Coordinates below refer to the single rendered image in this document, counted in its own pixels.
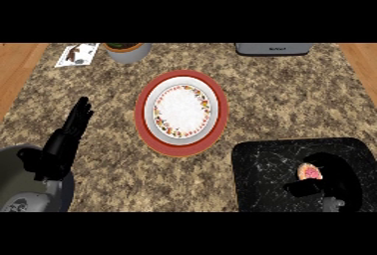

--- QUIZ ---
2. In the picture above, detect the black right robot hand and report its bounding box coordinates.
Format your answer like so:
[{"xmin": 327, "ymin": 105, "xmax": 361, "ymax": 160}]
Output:
[{"xmin": 282, "ymin": 151, "xmax": 364, "ymax": 212}]

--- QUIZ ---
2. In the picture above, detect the grey plant pot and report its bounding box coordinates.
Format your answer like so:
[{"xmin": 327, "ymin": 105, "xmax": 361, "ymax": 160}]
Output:
[{"xmin": 101, "ymin": 42, "xmax": 153, "ymax": 65}]

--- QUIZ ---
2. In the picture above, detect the white printed card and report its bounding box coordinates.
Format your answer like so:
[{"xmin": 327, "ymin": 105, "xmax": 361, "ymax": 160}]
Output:
[{"xmin": 52, "ymin": 42, "xmax": 101, "ymax": 69}]

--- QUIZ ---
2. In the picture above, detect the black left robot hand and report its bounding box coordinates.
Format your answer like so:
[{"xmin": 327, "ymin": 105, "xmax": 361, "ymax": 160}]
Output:
[{"xmin": 16, "ymin": 96, "xmax": 95, "ymax": 182}]

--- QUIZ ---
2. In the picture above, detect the black rectangular tray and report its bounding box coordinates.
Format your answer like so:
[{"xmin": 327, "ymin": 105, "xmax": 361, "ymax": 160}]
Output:
[{"xmin": 228, "ymin": 136, "xmax": 377, "ymax": 213}]

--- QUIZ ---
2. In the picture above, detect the white floral rimmed plate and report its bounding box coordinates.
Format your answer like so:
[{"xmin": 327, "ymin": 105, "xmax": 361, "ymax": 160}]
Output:
[{"xmin": 143, "ymin": 76, "xmax": 220, "ymax": 146}]

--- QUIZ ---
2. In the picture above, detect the grey appliance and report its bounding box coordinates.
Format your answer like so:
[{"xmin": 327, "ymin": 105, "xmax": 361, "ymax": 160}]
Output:
[{"xmin": 231, "ymin": 42, "xmax": 314, "ymax": 57}]

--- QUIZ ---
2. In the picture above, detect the red round placemat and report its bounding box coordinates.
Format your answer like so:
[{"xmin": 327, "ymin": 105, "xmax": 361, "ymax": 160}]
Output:
[{"xmin": 134, "ymin": 69, "xmax": 230, "ymax": 158}]

